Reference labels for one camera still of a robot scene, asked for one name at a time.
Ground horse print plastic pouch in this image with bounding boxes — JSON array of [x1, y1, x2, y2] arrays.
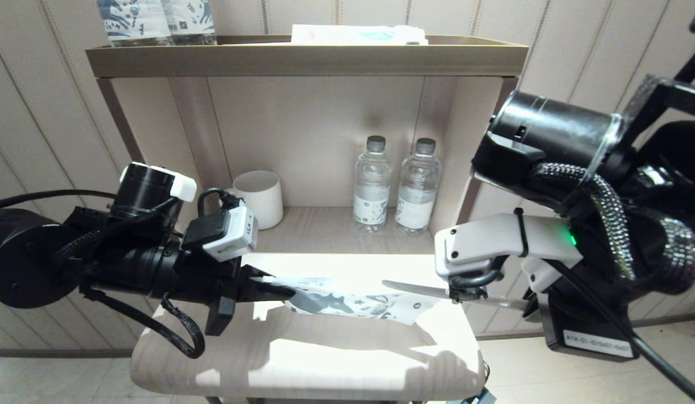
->
[[266, 275, 443, 327]]

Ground white plastic comb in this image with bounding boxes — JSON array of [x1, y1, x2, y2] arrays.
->
[[381, 279, 531, 311]]

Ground white ribbed ceramic mug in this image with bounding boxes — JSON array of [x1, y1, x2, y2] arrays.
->
[[232, 171, 284, 229]]

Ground clear water bottle black cap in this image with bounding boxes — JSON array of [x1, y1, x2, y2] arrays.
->
[[353, 136, 393, 233], [396, 139, 442, 236]]

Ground beige wooden shelf unit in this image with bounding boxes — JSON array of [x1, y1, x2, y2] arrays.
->
[[85, 35, 531, 403]]

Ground white packet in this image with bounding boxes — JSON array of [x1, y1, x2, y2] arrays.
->
[[291, 25, 428, 46]]

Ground water bottle blue print label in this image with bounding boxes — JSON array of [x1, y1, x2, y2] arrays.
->
[[161, 0, 217, 47]]

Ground patterned pouches on top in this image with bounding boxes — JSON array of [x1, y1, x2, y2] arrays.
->
[[95, 0, 171, 48]]

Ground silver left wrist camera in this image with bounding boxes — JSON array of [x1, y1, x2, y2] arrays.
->
[[182, 205, 258, 263]]

